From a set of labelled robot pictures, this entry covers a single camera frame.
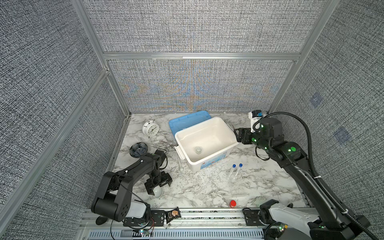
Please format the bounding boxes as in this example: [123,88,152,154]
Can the blue capped test tube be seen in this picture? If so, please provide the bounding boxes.
[228,164,237,180]
[234,164,243,180]

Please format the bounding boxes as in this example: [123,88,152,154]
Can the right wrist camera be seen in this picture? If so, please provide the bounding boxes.
[248,110,267,133]

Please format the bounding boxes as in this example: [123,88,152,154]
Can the small white ceramic dish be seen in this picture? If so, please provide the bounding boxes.
[195,147,203,154]

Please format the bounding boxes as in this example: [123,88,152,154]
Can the white alarm clock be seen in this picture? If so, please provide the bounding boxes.
[142,120,160,138]

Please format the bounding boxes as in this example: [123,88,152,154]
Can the dark pleated filter bowl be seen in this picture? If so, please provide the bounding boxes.
[129,142,148,159]

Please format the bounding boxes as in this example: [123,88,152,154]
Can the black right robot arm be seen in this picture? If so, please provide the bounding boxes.
[234,114,377,240]

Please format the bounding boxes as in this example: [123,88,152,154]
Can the red capped vial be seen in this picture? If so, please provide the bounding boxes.
[229,200,237,208]

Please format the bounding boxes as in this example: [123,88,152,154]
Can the black corrugated cable right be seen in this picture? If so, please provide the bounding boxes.
[253,111,379,240]

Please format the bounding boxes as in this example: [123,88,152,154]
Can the small circuit board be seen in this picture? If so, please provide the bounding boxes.
[165,207,181,224]

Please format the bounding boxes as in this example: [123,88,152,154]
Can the blue plastic bin lid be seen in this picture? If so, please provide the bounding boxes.
[169,111,212,136]

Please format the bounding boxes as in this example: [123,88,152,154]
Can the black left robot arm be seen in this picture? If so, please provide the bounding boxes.
[91,149,173,223]

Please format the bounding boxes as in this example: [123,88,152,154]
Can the white plastic storage bin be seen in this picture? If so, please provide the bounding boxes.
[175,117,239,173]

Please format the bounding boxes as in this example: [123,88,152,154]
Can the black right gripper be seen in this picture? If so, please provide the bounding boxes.
[234,126,273,154]

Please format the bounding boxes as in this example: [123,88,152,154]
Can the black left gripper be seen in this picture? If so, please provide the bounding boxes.
[146,170,173,194]

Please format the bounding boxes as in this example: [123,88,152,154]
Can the aluminium front rail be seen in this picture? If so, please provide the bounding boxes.
[75,208,266,240]

